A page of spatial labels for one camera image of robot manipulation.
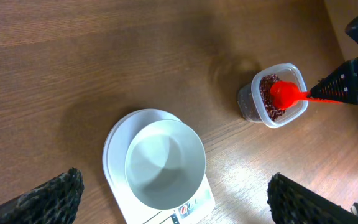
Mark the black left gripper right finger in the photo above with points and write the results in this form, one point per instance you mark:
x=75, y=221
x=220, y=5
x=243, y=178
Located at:
x=291, y=202

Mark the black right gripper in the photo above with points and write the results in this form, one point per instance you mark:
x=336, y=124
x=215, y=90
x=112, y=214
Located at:
x=341, y=85

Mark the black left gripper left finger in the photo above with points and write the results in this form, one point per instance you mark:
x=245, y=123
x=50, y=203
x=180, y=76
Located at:
x=55, y=201

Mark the red plastic scoop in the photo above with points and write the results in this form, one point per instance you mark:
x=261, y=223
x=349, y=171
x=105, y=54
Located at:
x=287, y=94

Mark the white digital kitchen scale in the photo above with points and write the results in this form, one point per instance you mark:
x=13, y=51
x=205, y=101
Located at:
x=133, y=211

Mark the white bowl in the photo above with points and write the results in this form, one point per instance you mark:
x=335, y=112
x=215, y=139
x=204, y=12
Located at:
x=165, y=164

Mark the clear plastic container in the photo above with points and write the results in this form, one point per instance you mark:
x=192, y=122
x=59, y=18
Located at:
x=257, y=103

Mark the red adzuki beans in container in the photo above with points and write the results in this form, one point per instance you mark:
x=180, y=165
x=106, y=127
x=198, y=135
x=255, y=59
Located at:
x=265, y=85

